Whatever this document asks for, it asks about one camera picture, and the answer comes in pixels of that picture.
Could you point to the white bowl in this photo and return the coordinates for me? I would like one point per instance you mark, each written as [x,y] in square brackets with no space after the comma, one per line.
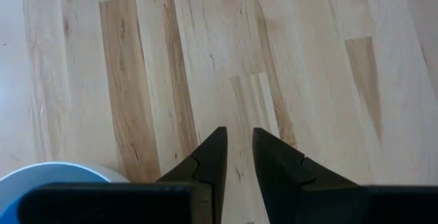
[51,172]

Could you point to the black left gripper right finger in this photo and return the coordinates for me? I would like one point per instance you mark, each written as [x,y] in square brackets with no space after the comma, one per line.
[277,176]

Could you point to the blue bowl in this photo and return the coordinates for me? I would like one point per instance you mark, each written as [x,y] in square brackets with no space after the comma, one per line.
[7,214]

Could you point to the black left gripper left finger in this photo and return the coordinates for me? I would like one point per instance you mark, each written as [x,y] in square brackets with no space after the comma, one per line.
[212,162]

